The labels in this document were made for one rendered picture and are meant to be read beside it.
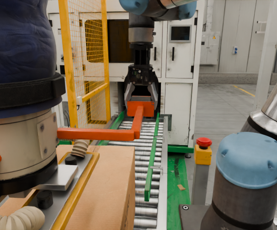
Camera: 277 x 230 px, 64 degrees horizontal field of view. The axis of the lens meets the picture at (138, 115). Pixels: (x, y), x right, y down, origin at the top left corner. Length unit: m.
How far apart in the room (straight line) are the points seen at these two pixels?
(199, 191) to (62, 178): 0.76
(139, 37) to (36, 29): 0.31
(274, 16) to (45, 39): 3.19
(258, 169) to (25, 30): 0.44
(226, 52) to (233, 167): 9.25
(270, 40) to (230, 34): 6.28
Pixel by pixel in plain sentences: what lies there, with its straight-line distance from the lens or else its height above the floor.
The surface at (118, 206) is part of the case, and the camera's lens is 0.77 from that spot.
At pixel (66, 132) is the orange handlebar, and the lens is 0.52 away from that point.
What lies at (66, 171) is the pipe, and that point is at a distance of 0.54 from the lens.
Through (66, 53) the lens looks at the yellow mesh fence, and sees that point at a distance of 1.76.
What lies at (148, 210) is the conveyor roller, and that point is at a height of 0.55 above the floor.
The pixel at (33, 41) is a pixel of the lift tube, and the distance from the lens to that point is 0.43.
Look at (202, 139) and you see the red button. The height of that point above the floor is 1.04.
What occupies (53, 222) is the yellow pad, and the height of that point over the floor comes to 1.15.
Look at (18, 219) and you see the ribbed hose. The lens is 0.40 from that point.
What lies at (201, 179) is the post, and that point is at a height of 0.85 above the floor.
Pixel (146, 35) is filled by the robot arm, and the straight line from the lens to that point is 0.66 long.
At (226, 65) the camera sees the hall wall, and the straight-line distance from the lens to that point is 9.67.
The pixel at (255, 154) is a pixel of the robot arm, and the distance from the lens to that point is 0.44.
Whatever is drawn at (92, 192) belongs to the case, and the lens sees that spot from 0.84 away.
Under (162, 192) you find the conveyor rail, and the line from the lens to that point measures 1.43.
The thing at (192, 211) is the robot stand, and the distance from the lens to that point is 0.63.
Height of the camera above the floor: 1.44
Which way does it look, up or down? 17 degrees down
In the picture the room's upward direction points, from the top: straight up
